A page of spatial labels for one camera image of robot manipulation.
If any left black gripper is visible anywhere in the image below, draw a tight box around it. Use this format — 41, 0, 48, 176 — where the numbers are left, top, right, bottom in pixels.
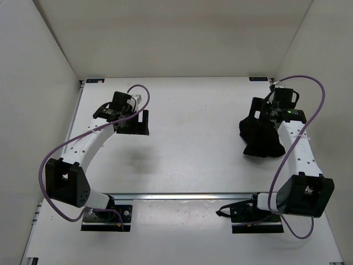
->
117, 107, 150, 134

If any black skirt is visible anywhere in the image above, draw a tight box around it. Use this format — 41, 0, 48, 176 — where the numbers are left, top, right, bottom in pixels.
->
239, 117, 286, 158

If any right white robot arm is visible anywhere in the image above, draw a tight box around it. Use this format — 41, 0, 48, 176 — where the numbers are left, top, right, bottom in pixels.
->
239, 88, 334, 221

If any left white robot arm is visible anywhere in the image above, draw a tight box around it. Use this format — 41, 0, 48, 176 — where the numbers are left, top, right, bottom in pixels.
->
45, 92, 149, 220

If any right blue corner label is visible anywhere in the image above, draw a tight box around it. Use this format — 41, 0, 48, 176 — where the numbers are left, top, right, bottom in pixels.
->
249, 77, 268, 82

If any blue corner label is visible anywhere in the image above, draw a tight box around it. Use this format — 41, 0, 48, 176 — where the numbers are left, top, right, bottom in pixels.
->
249, 77, 268, 82
85, 78, 105, 83

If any left blue corner label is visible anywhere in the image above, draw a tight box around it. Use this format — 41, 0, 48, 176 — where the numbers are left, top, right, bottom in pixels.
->
85, 78, 105, 83

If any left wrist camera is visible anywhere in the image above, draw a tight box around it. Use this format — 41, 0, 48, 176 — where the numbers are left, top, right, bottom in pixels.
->
132, 94, 142, 104

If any aluminium table rail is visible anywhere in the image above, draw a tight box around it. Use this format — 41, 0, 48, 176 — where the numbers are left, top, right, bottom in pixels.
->
110, 193, 253, 201

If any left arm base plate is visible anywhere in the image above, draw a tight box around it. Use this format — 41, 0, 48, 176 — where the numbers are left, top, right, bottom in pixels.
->
81, 204, 133, 232

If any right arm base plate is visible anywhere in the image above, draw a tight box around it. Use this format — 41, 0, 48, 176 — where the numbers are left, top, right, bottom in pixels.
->
216, 199, 284, 234

